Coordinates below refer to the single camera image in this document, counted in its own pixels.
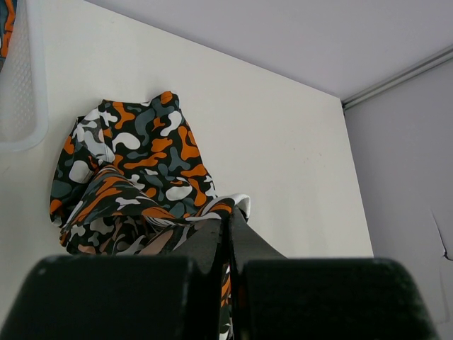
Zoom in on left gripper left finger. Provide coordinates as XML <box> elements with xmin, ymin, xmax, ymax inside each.
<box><xmin>155</xmin><ymin>220</ymin><xmax>222</xmax><ymax>339</ymax></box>

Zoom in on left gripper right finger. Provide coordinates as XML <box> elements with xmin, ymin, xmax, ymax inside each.
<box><xmin>228</xmin><ymin>208</ymin><xmax>286</xmax><ymax>339</ymax></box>

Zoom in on orange black camo shorts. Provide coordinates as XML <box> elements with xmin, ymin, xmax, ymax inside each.
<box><xmin>49</xmin><ymin>91</ymin><xmax>252</xmax><ymax>340</ymax></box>

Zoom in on blue orange patterned shorts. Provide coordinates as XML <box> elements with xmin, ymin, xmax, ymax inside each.
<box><xmin>0</xmin><ymin>0</ymin><xmax>18</xmax><ymax>70</ymax></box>

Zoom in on white plastic basket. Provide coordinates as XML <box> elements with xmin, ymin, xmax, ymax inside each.
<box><xmin>0</xmin><ymin>0</ymin><xmax>49</xmax><ymax>153</ymax></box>

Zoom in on right aluminium frame post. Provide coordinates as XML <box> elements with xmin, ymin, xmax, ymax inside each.
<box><xmin>341</xmin><ymin>45</ymin><xmax>452</xmax><ymax>111</ymax></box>

